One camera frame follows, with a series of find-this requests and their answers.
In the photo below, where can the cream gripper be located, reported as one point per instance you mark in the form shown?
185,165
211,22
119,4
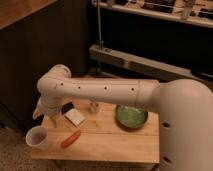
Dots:
43,109

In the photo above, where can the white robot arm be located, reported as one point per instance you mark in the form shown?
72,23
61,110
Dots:
184,106

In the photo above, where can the green ceramic bowl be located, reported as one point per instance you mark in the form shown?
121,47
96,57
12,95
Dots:
130,117

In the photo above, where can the black rectangular block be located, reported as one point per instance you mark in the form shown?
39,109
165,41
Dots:
67,107

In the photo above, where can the white square sponge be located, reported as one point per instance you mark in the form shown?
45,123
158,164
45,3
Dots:
75,116

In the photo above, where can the orange carrot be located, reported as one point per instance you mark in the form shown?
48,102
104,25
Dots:
70,139

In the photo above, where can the wooden table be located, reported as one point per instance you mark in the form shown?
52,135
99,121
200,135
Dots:
100,139

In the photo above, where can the small white bottle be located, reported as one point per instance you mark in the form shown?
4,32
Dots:
94,107

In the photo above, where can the dark wooden cabinet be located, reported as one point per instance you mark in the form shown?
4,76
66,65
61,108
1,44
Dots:
57,34

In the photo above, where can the grey metal shelf frame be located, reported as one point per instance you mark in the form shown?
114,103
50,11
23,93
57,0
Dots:
165,39

